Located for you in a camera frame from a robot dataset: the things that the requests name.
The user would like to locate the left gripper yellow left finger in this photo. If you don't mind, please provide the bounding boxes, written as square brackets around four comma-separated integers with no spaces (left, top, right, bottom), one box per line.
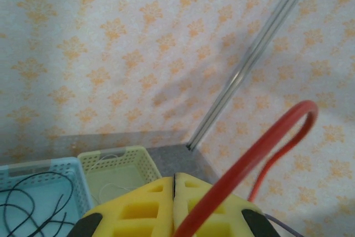
[72,177,175,237]

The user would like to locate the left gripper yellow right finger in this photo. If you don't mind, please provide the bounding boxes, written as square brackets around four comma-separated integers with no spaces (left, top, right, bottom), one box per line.
[174,172,278,237]

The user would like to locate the white cable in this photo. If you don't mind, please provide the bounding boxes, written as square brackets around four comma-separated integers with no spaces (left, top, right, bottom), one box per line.
[90,155,139,207]

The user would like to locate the red cable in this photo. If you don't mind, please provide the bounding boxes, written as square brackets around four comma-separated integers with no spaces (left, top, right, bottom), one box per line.
[173,100,319,237]

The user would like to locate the black cable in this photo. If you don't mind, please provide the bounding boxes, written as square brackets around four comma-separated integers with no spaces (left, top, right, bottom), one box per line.
[0,188,38,237]
[12,172,75,234]

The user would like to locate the yellow-green perforated plastic basket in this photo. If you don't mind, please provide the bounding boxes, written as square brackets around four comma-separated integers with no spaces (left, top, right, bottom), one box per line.
[77,145,163,213]

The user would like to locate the blue perforated plastic basket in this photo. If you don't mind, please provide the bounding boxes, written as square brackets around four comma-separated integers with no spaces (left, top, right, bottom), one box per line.
[0,157,94,237]

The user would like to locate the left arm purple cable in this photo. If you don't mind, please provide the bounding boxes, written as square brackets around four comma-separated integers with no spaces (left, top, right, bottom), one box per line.
[263,212,302,237]

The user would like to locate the aluminium frame post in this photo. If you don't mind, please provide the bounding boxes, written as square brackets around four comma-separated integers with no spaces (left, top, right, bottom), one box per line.
[187,0,320,150]

